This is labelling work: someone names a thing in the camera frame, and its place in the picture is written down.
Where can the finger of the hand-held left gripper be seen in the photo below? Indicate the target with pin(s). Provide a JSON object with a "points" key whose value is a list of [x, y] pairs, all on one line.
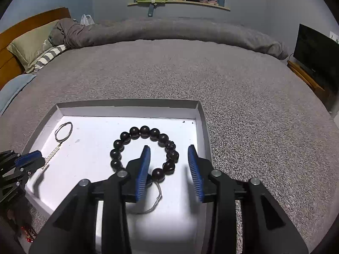
{"points": [[27, 157], [6, 161]]}

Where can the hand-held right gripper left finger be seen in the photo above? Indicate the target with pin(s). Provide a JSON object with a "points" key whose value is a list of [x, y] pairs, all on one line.
{"points": [[143, 174]]}

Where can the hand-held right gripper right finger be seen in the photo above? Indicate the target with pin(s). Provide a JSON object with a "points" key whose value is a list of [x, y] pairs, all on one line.
{"points": [[194, 174]]}

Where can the pearl triangular hair clip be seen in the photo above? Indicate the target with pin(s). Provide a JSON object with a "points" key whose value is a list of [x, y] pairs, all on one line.
{"points": [[53, 153]]}

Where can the silver bangle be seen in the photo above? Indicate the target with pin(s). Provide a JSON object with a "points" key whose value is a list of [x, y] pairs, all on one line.
{"points": [[159, 197]]}

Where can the grey cardboard tray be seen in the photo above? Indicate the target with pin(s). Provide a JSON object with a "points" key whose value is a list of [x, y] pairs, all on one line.
{"points": [[92, 148]]}

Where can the light blue bed sheet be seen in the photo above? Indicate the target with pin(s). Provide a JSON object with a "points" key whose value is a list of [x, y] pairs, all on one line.
{"points": [[13, 90]]}

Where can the grey bed blanket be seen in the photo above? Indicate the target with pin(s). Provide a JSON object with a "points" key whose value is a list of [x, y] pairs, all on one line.
{"points": [[238, 98]]}

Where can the grey white striped pillow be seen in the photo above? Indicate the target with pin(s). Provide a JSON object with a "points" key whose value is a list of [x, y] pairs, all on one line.
{"points": [[49, 54]]}

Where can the olive green pillow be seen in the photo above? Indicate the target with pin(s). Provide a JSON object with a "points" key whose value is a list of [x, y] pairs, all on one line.
{"points": [[29, 47]]}

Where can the wooden headboard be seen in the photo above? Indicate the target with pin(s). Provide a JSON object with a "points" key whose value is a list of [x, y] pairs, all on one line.
{"points": [[26, 22]]}

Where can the rolled grey duvet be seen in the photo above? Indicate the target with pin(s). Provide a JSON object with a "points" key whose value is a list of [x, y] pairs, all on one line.
{"points": [[159, 29]]}

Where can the wooden television stand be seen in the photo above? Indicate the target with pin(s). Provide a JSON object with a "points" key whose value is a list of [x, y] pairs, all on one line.
{"points": [[304, 75]]}

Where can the white plastic bag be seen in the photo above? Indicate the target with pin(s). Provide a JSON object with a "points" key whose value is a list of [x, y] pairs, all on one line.
{"points": [[86, 20]]}

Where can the wooden window sill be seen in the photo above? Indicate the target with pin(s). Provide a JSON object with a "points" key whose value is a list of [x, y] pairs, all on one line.
{"points": [[185, 3]]}

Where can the black television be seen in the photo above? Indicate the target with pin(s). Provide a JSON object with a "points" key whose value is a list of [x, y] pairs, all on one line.
{"points": [[315, 50]]}

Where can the pink cloth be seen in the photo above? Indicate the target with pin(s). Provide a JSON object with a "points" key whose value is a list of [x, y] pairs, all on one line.
{"points": [[209, 2]]}

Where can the white wall hook rack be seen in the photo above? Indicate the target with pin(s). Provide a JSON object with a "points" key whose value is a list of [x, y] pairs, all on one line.
{"points": [[334, 35]]}

